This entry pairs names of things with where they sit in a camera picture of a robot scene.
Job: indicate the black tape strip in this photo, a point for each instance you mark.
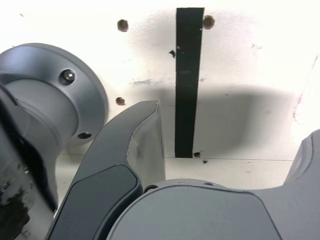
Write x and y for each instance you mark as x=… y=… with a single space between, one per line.
x=187 y=75

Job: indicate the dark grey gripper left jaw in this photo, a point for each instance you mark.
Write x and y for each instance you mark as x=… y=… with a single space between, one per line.
x=105 y=175

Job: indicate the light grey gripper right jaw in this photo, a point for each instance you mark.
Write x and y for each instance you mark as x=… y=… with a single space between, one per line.
x=200 y=215

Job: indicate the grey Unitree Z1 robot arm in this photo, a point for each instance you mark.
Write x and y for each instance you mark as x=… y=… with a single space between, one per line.
x=37 y=100

